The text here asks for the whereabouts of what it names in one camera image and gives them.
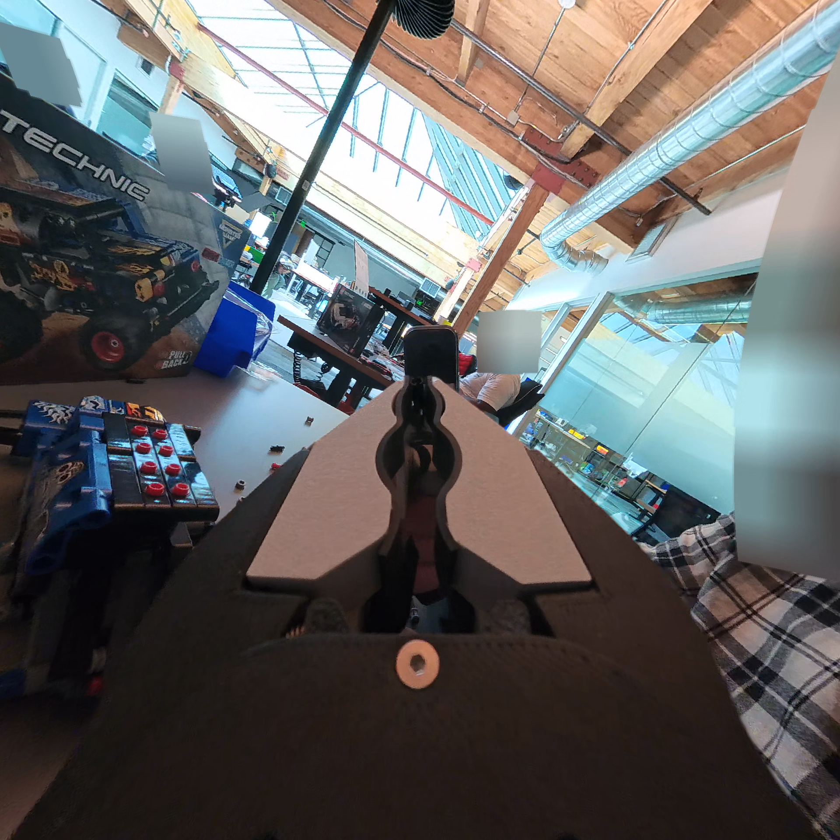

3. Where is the blue storage bin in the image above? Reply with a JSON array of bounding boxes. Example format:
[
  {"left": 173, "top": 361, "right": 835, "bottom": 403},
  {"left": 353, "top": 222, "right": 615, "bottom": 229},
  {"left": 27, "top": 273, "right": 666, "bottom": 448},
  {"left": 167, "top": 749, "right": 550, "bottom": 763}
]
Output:
[{"left": 193, "top": 281, "right": 274, "bottom": 379}]

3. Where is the black pole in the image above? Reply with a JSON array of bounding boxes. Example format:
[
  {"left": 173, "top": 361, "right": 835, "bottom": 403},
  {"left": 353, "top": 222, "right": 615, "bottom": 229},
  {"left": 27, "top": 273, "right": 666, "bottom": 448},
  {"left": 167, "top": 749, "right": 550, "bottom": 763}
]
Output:
[{"left": 249, "top": 0, "right": 403, "bottom": 298}]

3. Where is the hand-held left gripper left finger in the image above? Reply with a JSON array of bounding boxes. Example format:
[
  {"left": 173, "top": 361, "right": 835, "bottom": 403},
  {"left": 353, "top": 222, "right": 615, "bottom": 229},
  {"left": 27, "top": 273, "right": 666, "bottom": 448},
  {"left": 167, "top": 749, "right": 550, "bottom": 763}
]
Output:
[{"left": 245, "top": 379, "right": 411, "bottom": 588}]

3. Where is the black ribbed lamp head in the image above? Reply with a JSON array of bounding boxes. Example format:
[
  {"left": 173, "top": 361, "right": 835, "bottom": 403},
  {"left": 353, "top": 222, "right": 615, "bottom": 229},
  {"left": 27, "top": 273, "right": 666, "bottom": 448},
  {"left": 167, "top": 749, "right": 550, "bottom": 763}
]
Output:
[{"left": 386, "top": 0, "right": 458, "bottom": 42}]

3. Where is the flame-printed toy truck model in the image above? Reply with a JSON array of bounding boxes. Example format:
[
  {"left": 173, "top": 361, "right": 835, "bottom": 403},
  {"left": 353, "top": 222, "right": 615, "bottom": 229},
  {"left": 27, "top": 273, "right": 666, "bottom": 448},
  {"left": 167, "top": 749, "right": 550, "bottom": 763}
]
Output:
[{"left": 0, "top": 394, "right": 221, "bottom": 702}]

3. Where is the background toy box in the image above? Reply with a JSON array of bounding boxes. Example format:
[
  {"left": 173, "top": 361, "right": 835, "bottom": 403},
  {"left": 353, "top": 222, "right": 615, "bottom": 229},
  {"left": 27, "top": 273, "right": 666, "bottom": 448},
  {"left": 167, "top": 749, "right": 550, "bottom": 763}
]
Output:
[{"left": 316, "top": 283, "right": 386, "bottom": 360}]

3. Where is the grey desk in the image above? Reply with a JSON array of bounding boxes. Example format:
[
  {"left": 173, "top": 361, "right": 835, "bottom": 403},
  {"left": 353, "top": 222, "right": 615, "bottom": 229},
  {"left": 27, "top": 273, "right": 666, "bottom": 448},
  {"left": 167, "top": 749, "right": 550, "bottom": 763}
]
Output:
[{"left": 0, "top": 367, "right": 350, "bottom": 840}]

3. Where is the toy truck set box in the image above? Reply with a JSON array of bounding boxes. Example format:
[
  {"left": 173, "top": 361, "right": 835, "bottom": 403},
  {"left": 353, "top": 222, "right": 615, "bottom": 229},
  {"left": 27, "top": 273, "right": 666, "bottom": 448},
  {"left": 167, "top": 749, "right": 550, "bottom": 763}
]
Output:
[{"left": 0, "top": 72, "right": 253, "bottom": 386}]

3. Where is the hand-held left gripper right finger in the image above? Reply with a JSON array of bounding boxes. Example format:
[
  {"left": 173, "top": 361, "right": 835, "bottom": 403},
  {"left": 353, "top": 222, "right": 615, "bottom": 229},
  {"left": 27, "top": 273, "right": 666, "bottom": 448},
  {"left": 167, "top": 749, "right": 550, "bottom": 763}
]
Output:
[{"left": 428, "top": 378, "right": 595, "bottom": 589}]

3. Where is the silver ventilation duct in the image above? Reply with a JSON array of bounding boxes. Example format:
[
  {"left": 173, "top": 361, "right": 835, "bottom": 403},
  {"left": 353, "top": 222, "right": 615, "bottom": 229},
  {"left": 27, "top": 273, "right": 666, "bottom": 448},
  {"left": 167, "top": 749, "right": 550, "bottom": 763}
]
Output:
[{"left": 538, "top": 0, "right": 840, "bottom": 275}]

